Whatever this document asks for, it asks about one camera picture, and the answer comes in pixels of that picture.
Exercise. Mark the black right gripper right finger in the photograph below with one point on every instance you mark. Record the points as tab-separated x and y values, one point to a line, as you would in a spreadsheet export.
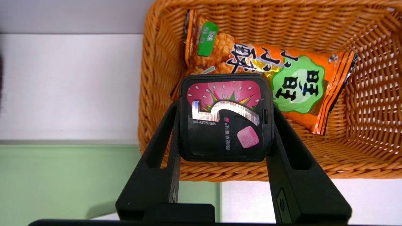
301	188

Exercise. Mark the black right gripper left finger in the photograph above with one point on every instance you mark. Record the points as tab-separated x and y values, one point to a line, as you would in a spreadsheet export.
154	182

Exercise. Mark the orange snack bag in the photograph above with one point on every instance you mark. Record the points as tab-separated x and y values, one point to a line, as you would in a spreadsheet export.
298	88

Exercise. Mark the orange wicker basket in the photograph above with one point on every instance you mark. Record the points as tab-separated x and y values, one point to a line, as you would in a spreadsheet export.
361	150

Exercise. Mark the green plastic tray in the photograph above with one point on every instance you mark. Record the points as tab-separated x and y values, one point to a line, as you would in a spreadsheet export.
62	185

